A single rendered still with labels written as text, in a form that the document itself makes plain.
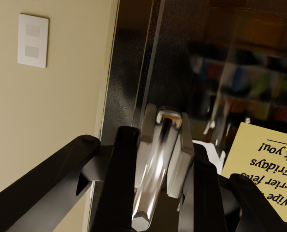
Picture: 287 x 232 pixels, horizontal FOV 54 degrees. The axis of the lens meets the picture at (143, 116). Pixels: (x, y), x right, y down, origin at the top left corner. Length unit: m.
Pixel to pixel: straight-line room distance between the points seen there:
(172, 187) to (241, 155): 0.10
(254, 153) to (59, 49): 0.55
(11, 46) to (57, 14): 0.14
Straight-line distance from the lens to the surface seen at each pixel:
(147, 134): 0.15
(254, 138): 0.24
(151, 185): 0.19
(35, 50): 0.72
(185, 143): 0.16
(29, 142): 0.80
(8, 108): 0.80
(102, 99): 0.24
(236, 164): 0.24
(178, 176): 0.15
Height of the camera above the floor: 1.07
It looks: 19 degrees up
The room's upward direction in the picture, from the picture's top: 170 degrees counter-clockwise
